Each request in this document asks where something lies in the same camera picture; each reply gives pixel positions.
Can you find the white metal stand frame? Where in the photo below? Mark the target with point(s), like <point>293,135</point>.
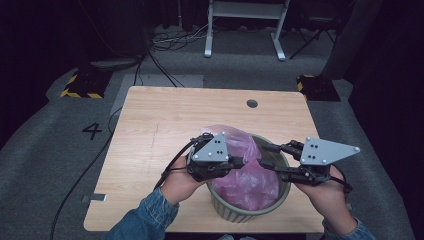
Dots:
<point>246,10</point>

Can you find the green plastic bin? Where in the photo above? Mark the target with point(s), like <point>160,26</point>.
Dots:
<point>233,213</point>

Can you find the black yellow striped stand base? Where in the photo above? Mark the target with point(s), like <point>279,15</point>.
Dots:
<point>86,85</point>
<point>320,88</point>

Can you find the person's denim legs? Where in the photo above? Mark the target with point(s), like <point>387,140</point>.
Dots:
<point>236,238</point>

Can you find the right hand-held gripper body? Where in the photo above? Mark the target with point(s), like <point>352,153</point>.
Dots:
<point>325,151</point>

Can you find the person's right hand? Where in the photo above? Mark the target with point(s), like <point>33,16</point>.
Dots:
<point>325,200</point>

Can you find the pink plastic bag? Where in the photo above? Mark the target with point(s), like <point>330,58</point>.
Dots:
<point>248,183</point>

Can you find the person's left hand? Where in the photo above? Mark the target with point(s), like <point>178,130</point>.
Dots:
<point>180,183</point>

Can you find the black tripod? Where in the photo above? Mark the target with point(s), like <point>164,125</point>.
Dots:
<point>310,43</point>

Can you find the grey tape strip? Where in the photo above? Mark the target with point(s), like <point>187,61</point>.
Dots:
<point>95,198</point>

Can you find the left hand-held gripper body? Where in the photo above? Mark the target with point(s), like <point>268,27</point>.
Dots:
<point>211,151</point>

